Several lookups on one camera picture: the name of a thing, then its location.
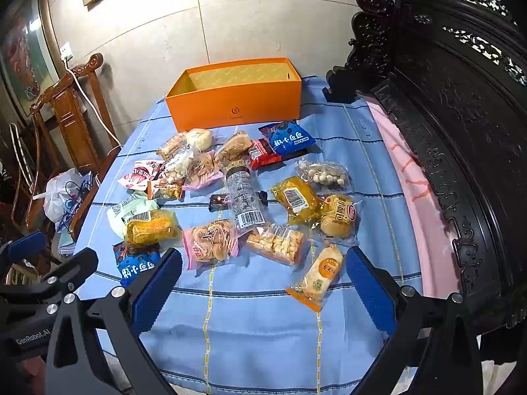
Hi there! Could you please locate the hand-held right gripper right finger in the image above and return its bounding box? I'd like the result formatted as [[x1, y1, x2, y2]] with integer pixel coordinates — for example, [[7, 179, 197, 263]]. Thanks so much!
[[345, 246, 495, 395]]

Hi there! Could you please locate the red chocolate packet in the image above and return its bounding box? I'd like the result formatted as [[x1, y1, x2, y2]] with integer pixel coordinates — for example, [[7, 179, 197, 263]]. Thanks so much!
[[248, 139, 283, 170]]

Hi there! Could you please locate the white power cable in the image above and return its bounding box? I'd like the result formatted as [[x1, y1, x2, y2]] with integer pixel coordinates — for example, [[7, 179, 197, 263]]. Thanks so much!
[[65, 60, 122, 149]]

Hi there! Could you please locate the dark carved wooden furniture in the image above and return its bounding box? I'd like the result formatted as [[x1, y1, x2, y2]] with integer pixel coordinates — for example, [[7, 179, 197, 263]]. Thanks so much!
[[325, 0, 527, 338]]

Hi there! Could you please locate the yellow bread packet red logo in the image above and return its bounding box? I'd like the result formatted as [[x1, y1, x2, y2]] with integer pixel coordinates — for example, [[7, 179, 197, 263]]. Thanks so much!
[[319, 193, 359, 239]]

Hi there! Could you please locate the pink cracker packet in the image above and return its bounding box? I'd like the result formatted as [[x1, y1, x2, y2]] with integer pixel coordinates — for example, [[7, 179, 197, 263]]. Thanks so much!
[[182, 219, 239, 270], [183, 152, 223, 192]]

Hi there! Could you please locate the pink strawberry snack packet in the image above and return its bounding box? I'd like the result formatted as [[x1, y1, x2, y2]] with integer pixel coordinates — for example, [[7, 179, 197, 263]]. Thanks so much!
[[119, 160, 165, 192]]

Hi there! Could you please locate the clear rice cracker packet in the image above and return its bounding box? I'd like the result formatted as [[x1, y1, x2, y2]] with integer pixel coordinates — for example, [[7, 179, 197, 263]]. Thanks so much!
[[158, 132, 188, 161]]

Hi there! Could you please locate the white bun packet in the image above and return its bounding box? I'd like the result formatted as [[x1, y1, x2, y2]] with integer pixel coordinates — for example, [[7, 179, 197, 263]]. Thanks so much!
[[185, 128, 215, 153]]

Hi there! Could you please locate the white metal rack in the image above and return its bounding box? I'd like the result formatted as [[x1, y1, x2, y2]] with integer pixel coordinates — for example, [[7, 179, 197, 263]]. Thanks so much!
[[10, 123, 34, 198]]

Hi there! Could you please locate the orange cardboard box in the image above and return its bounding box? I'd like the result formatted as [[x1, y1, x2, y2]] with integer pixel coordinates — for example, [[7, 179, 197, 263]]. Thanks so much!
[[165, 57, 304, 132]]

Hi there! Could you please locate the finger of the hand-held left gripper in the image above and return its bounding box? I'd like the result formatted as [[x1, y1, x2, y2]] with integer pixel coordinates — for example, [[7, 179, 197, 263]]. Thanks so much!
[[0, 249, 99, 305], [0, 230, 49, 274]]

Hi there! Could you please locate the yellow packet with barcode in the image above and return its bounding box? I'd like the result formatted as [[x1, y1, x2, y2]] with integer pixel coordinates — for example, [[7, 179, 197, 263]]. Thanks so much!
[[269, 176, 326, 226]]

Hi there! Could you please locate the orange noodle snack packet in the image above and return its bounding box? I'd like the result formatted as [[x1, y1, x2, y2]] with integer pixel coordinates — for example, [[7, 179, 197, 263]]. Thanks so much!
[[147, 181, 184, 200]]

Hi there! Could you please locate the blue striped cloth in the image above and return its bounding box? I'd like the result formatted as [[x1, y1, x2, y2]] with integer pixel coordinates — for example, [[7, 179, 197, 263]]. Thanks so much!
[[76, 75, 425, 383]]

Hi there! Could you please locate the clear puffed rice packet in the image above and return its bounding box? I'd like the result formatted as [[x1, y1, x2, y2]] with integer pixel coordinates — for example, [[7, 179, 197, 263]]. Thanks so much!
[[246, 224, 307, 266]]

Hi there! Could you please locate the pink cloth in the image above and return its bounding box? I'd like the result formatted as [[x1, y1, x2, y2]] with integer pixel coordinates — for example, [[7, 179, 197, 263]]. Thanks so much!
[[364, 94, 462, 297]]

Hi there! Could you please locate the framed wall painting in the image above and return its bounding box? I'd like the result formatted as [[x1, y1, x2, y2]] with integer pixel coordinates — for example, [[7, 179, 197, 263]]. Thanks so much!
[[0, 0, 58, 112]]

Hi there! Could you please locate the carved brown wooden chair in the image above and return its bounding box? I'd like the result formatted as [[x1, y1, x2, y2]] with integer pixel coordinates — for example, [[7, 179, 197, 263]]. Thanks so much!
[[12, 53, 124, 239]]

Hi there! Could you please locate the orange-edged bread roll packet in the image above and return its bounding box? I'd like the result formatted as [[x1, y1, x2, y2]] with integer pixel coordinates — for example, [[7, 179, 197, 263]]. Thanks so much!
[[286, 244, 344, 312]]

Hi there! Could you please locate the white plastic bag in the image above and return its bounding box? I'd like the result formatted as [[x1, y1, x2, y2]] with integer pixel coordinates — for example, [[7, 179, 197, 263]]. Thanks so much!
[[33, 168, 85, 223]]

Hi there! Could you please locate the light green snack packet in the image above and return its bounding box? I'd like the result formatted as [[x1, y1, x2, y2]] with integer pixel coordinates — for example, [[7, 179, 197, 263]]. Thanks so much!
[[107, 195, 159, 239]]

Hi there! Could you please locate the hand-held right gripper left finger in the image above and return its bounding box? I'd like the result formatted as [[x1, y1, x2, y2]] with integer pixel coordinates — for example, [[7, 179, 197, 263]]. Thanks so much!
[[45, 248, 184, 395]]

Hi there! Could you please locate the white ball snack packet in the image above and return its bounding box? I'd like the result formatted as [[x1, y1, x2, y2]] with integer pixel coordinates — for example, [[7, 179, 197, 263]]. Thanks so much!
[[297, 160, 350, 190], [160, 150, 194, 186]]

